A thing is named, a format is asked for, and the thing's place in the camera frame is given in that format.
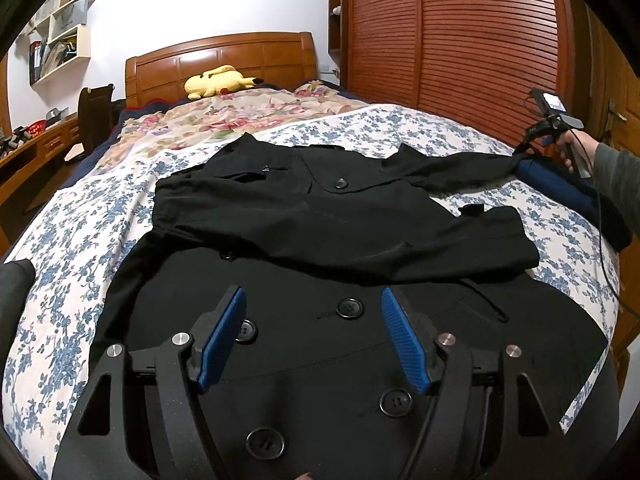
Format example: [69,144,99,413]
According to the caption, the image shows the black double-breasted coat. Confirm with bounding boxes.
[92,132,621,480]

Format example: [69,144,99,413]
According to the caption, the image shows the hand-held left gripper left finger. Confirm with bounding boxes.
[52,285,248,480]

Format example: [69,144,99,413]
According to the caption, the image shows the person's right forearm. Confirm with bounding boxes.
[592,142,640,241]

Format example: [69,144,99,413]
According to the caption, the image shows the black tools on desk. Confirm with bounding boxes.
[0,127,28,153]

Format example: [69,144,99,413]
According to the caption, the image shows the black binders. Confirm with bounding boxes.
[29,40,45,83]

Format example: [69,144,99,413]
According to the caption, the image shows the person's right hand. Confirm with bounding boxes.
[557,130,608,176]

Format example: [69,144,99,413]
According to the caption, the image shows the folded navy blue clothes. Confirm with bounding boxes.
[515,155,633,253]

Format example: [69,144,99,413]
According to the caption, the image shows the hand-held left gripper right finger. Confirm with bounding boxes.
[381,286,596,480]

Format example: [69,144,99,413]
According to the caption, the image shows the wooden louvered wardrobe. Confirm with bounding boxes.
[327,0,591,151]

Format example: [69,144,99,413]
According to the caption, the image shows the wooden desk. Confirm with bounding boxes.
[0,112,83,256]

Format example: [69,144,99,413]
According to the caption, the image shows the pink floral blanket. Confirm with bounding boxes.
[92,85,373,176]

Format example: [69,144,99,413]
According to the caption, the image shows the folded dark grey clothes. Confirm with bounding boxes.
[0,260,36,376]

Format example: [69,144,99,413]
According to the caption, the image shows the wooden door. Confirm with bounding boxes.
[585,10,640,161]

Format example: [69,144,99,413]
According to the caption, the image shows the white wall shelf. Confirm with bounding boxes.
[29,0,96,86]

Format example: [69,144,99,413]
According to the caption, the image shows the dark chair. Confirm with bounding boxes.
[64,83,115,163]

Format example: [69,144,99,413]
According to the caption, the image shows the blue floral bed sheet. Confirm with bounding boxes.
[0,104,621,480]

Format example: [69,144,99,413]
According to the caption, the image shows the wooden headboard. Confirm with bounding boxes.
[125,31,319,108]

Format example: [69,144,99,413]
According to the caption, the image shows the yellow plush toy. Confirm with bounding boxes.
[184,64,264,100]

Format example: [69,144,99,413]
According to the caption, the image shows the grey paper bag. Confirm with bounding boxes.
[55,0,91,28]

